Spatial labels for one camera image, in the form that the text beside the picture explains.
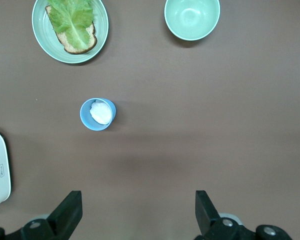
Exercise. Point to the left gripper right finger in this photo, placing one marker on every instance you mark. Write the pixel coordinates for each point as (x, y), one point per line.
(210, 220)

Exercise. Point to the light green bowl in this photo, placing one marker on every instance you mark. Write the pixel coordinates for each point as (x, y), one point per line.
(192, 17)

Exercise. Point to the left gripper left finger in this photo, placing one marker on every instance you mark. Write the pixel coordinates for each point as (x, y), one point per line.
(65, 220)

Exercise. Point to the light green plate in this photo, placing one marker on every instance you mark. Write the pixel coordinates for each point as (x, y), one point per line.
(42, 37)

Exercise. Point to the blue cup with white filling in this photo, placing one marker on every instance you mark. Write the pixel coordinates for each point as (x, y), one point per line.
(86, 117)

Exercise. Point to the brown bread slice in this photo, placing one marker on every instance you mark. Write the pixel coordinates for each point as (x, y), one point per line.
(90, 35)

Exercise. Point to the green lettuce leaf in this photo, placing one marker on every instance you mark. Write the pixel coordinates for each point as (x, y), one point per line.
(70, 22)

